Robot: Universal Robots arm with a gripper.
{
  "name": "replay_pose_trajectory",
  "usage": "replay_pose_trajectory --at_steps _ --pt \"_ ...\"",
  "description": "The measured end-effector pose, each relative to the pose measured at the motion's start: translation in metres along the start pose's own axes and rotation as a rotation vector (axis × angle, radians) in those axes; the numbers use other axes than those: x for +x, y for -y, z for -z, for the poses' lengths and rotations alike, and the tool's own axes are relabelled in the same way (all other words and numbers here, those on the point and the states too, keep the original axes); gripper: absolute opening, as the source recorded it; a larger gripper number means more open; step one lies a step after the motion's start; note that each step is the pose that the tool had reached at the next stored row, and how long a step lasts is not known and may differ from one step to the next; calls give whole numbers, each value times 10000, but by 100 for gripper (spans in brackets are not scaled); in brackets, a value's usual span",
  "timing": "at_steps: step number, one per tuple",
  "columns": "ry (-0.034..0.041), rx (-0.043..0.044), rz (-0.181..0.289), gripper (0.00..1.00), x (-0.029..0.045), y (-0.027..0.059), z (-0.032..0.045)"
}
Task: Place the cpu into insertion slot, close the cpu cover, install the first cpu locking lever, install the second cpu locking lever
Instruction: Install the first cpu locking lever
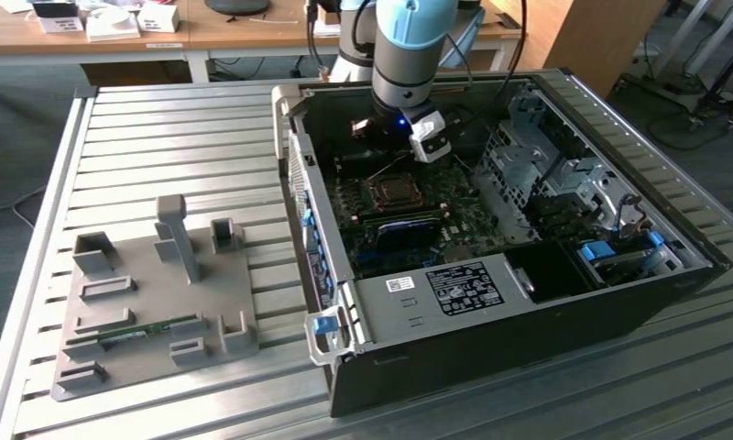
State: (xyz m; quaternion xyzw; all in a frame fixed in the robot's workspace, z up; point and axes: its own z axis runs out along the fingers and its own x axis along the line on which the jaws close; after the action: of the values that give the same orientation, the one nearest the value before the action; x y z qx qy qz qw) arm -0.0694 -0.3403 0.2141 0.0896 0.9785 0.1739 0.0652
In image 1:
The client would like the wooden cabinet panel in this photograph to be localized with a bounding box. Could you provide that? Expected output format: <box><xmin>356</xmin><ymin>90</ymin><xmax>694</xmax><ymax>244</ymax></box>
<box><xmin>541</xmin><ymin>0</ymin><xmax>671</xmax><ymax>98</ymax></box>

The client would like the small white barcode sticker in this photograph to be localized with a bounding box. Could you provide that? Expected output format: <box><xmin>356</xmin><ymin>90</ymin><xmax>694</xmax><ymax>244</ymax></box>
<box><xmin>383</xmin><ymin>274</ymin><xmax>419</xmax><ymax>293</ymax></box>

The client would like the grey metal drive cage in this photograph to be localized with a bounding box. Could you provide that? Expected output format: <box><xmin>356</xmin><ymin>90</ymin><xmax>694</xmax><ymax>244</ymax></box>
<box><xmin>474</xmin><ymin>84</ymin><xmax>617</xmax><ymax>242</ymax></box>

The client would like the black open PC case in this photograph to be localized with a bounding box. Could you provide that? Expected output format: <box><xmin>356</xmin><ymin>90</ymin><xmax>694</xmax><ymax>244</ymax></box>
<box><xmin>271</xmin><ymin>67</ymin><xmax>733</xmax><ymax>419</ymax></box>

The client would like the CPU socket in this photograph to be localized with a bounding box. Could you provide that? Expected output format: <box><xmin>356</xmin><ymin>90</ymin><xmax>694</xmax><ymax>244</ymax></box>
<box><xmin>364</xmin><ymin>172</ymin><xmax>428</xmax><ymax>210</ymax></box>

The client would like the CPU with silver top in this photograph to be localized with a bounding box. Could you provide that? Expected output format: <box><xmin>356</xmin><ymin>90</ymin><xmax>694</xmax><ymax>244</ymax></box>
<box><xmin>379</xmin><ymin>181</ymin><xmax>415</xmax><ymax>201</ymax></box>

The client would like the grey parts rack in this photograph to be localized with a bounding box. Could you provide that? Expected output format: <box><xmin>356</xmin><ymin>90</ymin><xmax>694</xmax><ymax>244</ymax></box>
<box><xmin>48</xmin><ymin>193</ymin><xmax>264</xmax><ymax>403</ymax></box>

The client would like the equipment stand black base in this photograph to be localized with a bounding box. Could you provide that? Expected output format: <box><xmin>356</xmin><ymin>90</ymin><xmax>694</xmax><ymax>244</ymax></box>
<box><xmin>609</xmin><ymin>0</ymin><xmax>733</xmax><ymax>123</ymax></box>

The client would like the green motherboard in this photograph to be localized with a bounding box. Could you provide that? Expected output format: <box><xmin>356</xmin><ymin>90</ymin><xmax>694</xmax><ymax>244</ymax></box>
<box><xmin>322</xmin><ymin>153</ymin><xmax>512</xmax><ymax>281</ymax></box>

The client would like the metal socket cover frame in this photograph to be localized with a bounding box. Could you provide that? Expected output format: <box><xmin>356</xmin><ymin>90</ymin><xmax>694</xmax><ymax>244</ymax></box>
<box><xmin>368</xmin><ymin>175</ymin><xmax>426</xmax><ymax>209</ymax></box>

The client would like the black expansion card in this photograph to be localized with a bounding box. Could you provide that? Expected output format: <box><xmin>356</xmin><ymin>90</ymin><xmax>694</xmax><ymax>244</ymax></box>
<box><xmin>366</xmin><ymin>214</ymin><xmax>446</xmax><ymax>252</ymax></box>

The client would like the grey power supply unit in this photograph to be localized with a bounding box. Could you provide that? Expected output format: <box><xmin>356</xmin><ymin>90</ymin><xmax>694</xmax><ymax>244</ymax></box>
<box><xmin>342</xmin><ymin>255</ymin><xmax>536</xmax><ymax>357</ymax></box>

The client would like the dark grey round object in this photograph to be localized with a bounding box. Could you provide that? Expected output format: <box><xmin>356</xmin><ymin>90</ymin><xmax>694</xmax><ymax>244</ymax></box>
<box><xmin>204</xmin><ymin>0</ymin><xmax>272</xmax><ymax>16</ymax></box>

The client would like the coloured wire bundle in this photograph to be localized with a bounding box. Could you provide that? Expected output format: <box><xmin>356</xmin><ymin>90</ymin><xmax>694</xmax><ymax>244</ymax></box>
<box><xmin>609</xmin><ymin>192</ymin><xmax>654</xmax><ymax>242</ymax></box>

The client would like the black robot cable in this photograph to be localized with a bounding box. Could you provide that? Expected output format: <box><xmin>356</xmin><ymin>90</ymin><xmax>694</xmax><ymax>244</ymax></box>
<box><xmin>446</xmin><ymin>0</ymin><xmax>531</xmax><ymax>134</ymax></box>

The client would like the blue disk carrier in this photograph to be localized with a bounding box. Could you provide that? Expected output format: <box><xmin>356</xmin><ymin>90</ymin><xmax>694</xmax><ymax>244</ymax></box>
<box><xmin>579</xmin><ymin>241</ymin><xmax>617</xmax><ymax>266</ymax></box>

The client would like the white box black screen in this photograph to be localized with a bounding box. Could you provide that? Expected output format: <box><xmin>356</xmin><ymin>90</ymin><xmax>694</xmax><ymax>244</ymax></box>
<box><xmin>28</xmin><ymin>0</ymin><xmax>88</xmax><ymax>35</ymax></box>

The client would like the black printed label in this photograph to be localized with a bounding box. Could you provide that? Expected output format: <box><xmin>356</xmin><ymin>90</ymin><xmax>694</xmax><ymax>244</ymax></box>
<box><xmin>424</xmin><ymin>259</ymin><xmax>507</xmax><ymax>318</ymax></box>

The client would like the red black twisted wire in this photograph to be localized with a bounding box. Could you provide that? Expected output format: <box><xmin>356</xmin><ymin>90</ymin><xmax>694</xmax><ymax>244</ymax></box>
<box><xmin>368</xmin><ymin>154</ymin><xmax>415</xmax><ymax>180</ymax></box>

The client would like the white box round opening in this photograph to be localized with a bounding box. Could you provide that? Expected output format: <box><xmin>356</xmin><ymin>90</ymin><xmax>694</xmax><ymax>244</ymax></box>
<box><xmin>84</xmin><ymin>7</ymin><xmax>143</xmax><ymax>43</ymax></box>

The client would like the green RAM stick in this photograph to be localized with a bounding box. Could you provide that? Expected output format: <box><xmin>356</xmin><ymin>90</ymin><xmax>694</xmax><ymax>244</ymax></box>
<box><xmin>95</xmin><ymin>320</ymin><xmax>178</xmax><ymax>346</ymax></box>

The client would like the white box with print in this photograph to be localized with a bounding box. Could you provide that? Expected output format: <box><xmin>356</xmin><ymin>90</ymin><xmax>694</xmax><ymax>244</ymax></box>
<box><xmin>135</xmin><ymin>3</ymin><xmax>183</xmax><ymax>34</ymax></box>

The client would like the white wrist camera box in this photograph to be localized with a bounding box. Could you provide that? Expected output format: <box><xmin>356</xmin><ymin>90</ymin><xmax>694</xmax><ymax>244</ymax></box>
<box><xmin>407</xmin><ymin>108</ymin><xmax>455</xmax><ymax>164</ymax></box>

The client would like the wooden desk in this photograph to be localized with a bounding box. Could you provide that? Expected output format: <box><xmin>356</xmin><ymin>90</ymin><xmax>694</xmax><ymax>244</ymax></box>
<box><xmin>0</xmin><ymin>0</ymin><xmax>531</xmax><ymax>84</ymax></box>

